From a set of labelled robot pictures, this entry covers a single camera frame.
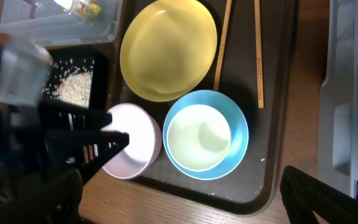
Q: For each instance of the wooden chopstick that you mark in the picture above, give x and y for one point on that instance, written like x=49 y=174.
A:
x=259 y=62
x=219 y=65

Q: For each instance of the light blue bowl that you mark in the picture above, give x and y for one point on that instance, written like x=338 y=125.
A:
x=237 y=123

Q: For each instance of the white tissue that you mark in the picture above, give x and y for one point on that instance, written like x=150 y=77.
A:
x=66 y=4

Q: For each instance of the yellow plate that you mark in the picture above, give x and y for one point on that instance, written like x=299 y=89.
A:
x=168 y=49

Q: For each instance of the green orange snack wrapper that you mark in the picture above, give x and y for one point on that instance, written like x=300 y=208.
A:
x=88 y=10

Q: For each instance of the black waste tray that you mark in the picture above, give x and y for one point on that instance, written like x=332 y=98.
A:
x=99 y=82

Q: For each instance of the spilled rice pile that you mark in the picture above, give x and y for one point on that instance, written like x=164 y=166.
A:
x=70 y=81

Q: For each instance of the clear plastic bin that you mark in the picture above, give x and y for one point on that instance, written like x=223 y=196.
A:
x=44 y=22

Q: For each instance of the grey plastic dishwasher rack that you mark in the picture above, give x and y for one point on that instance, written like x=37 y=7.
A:
x=337 y=163

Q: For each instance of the white bowl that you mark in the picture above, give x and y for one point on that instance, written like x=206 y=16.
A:
x=145 y=141

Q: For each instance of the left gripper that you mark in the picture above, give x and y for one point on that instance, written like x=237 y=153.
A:
x=30 y=142

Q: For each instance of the white cup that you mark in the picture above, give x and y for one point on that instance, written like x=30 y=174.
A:
x=198 y=138

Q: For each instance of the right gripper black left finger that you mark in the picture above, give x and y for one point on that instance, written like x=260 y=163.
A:
x=55 y=202

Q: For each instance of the dark brown serving tray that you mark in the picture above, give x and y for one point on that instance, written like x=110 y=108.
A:
x=250 y=187

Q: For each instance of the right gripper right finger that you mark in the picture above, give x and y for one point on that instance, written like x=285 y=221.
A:
x=303 y=197

